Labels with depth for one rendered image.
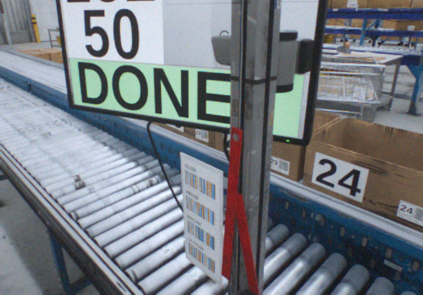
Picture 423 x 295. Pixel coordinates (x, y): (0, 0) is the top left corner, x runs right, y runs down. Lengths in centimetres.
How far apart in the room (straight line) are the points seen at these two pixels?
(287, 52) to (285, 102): 11
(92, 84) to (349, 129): 95
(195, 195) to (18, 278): 190
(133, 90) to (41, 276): 177
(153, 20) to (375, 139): 95
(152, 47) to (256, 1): 26
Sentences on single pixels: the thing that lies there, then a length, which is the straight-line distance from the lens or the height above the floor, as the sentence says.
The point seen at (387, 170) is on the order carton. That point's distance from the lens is 98.
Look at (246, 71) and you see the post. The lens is 35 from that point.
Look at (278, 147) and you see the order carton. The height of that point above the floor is 99.
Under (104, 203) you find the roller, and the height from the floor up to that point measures 74.
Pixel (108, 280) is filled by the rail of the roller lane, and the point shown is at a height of 73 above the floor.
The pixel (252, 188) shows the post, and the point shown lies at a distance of 40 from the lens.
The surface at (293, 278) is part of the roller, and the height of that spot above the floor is 74.
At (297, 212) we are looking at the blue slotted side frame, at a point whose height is 79.
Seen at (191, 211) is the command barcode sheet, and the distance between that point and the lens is 50.
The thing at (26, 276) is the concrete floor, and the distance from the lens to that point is 229.
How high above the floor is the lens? 144
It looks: 22 degrees down
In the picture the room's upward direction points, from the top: 1 degrees counter-clockwise
